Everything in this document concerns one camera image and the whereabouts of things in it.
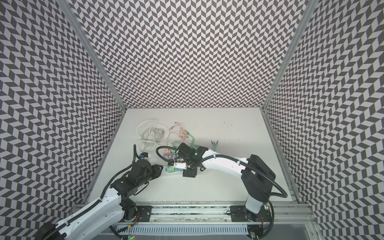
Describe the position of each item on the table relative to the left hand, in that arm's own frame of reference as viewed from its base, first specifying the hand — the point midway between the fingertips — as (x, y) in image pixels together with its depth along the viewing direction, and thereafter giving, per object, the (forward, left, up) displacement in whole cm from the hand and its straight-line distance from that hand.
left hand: (162, 168), depth 83 cm
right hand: (-1, -15, +1) cm, 16 cm away
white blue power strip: (0, -9, -1) cm, 9 cm away
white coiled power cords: (+25, +12, -3) cm, 28 cm away
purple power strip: (0, -7, +15) cm, 16 cm away
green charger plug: (-1, -6, +2) cm, 6 cm away
